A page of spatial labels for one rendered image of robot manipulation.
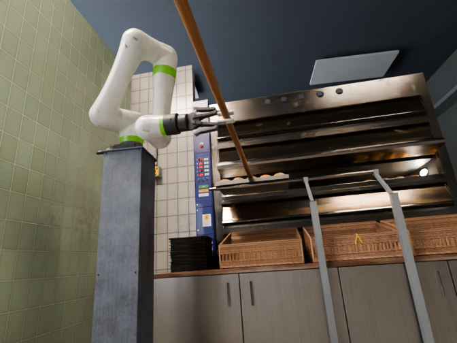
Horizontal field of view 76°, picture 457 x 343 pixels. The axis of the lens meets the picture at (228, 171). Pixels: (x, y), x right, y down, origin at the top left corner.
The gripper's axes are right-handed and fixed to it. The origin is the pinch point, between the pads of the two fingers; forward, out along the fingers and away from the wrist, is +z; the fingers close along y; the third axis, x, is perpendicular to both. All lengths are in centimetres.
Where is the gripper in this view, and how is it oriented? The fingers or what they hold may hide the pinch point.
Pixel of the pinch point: (226, 117)
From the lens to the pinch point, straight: 124.8
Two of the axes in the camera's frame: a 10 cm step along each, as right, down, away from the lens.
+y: 0.6, 9.5, -3.0
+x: -1.7, -2.8, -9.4
